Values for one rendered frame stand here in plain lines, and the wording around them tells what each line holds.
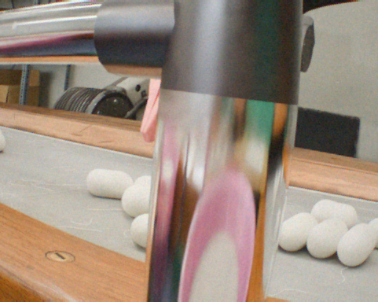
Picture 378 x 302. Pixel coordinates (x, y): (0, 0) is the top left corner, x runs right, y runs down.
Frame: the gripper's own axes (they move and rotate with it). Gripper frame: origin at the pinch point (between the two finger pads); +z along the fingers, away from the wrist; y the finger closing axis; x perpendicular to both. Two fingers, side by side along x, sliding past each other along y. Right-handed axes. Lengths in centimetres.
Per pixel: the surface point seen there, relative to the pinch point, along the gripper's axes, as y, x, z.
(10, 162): -10.2, -2.8, 9.3
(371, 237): 23.3, -5.8, 10.0
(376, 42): -11, 101, -174
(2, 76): -237, 104, -117
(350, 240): 22.2, -6.7, 10.9
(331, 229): 20.7, -6.3, 10.2
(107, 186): 4.0, -4.6, 9.8
